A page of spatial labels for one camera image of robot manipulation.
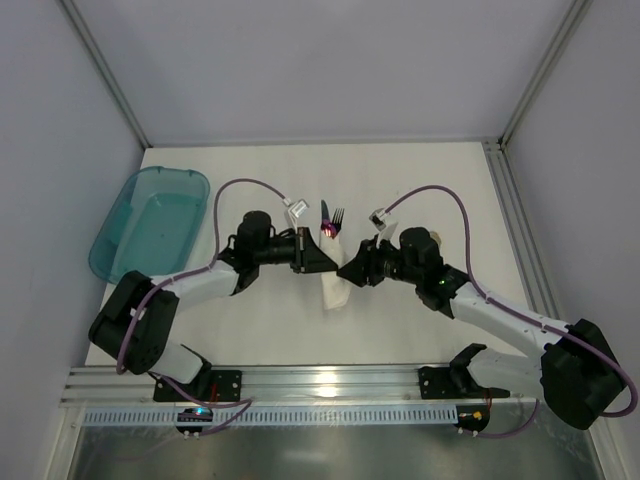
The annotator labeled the aluminium right side rail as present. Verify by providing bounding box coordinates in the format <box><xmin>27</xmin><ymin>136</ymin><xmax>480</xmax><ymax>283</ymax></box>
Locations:
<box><xmin>482</xmin><ymin>141</ymin><xmax>561</xmax><ymax>319</ymax></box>

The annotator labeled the aluminium left corner post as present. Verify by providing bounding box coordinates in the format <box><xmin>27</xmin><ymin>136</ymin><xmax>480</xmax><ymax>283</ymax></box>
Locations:
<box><xmin>56</xmin><ymin>0</ymin><xmax>152</xmax><ymax>150</ymax></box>

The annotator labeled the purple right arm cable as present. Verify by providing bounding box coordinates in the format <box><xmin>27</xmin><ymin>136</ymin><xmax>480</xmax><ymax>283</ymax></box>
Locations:
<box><xmin>379</xmin><ymin>184</ymin><xmax>636</xmax><ymax>440</ymax></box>

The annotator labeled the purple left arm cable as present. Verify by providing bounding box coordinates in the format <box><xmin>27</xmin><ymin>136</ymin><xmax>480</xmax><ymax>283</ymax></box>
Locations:
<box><xmin>115</xmin><ymin>178</ymin><xmax>294</xmax><ymax>438</ymax></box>

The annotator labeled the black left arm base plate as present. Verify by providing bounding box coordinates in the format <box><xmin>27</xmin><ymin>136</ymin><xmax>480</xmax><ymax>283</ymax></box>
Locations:
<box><xmin>153</xmin><ymin>366</ymin><xmax>242</xmax><ymax>403</ymax></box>

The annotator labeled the white slotted cable duct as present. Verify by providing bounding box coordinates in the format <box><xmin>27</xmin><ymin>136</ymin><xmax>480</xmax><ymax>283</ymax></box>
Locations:
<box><xmin>82</xmin><ymin>404</ymin><xmax>457</xmax><ymax>427</ymax></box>

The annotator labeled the aluminium corner post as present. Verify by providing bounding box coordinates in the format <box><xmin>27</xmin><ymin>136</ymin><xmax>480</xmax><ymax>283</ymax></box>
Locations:
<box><xmin>499</xmin><ymin>0</ymin><xmax>592</xmax><ymax>149</ymax></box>
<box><xmin>56</xmin><ymin>0</ymin><xmax>152</xmax><ymax>150</ymax></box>

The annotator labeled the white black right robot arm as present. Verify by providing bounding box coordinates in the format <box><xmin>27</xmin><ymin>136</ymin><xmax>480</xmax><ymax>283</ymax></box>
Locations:
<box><xmin>338</xmin><ymin>227</ymin><xmax>631</xmax><ymax>430</ymax></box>

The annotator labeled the aluminium front rail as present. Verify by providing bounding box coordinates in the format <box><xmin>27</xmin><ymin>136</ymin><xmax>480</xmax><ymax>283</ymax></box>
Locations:
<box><xmin>61</xmin><ymin>364</ymin><xmax>524</xmax><ymax>407</ymax></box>

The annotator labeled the right black controller board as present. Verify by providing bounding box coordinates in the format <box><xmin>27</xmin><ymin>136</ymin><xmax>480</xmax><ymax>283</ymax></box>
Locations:
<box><xmin>454</xmin><ymin>404</ymin><xmax>491</xmax><ymax>434</ymax></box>

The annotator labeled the iridescent pink spoon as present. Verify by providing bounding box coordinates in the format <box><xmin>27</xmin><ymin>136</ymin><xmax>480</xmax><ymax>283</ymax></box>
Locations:
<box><xmin>321</xmin><ymin>221</ymin><xmax>338</xmax><ymax>238</ymax></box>

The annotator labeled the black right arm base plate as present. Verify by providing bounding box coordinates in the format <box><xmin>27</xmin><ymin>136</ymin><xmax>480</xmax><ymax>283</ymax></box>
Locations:
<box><xmin>417</xmin><ymin>366</ymin><xmax>511</xmax><ymax>400</ymax></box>

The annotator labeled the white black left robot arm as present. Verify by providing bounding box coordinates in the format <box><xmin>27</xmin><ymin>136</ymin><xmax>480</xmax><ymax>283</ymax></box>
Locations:
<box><xmin>88</xmin><ymin>211</ymin><xmax>338</xmax><ymax>402</ymax></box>

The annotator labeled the aluminium rail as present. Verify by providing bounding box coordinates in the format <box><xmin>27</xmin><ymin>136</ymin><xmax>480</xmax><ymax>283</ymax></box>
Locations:
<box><xmin>61</xmin><ymin>364</ymin><xmax>524</xmax><ymax>407</ymax></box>
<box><xmin>482</xmin><ymin>141</ymin><xmax>561</xmax><ymax>319</ymax></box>

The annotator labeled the teal transparent plastic bin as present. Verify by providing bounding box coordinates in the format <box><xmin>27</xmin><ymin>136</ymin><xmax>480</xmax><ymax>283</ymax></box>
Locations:
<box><xmin>88</xmin><ymin>166</ymin><xmax>210</xmax><ymax>284</ymax></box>

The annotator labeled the silver table knife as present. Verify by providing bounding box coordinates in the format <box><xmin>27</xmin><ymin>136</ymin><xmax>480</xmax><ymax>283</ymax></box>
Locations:
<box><xmin>320</xmin><ymin>199</ymin><xmax>331</xmax><ymax>230</ymax></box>

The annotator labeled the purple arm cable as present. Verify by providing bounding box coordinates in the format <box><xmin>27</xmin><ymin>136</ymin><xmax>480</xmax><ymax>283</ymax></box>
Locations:
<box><xmin>379</xmin><ymin>184</ymin><xmax>636</xmax><ymax>440</ymax></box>
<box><xmin>115</xmin><ymin>178</ymin><xmax>294</xmax><ymax>438</ymax></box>

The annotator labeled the black controller board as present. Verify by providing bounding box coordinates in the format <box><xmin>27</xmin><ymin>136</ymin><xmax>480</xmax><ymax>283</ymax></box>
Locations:
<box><xmin>454</xmin><ymin>404</ymin><xmax>491</xmax><ymax>434</ymax></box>
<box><xmin>176</xmin><ymin>407</ymin><xmax>213</xmax><ymax>437</ymax></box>

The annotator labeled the beige oval cutlery tray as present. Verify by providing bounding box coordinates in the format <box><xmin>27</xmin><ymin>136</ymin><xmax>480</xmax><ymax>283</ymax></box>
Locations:
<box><xmin>430</xmin><ymin>231</ymin><xmax>442</xmax><ymax>246</ymax></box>

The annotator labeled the black fork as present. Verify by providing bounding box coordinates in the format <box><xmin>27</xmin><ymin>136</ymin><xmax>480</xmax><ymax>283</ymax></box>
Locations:
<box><xmin>331</xmin><ymin>208</ymin><xmax>345</xmax><ymax>237</ymax></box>

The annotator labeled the aluminium right corner post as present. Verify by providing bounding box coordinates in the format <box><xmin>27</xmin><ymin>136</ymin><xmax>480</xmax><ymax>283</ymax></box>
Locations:
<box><xmin>499</xmin><ymin>0</ymin><xmax>592</xmax><ymax>149</ymax></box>

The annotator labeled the left black controller board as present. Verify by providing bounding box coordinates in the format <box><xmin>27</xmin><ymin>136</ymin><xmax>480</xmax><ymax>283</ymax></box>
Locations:
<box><xmin>176</xmin><ymin>407</ymin><xmax>213</xmax><ymax>437</ymax></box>

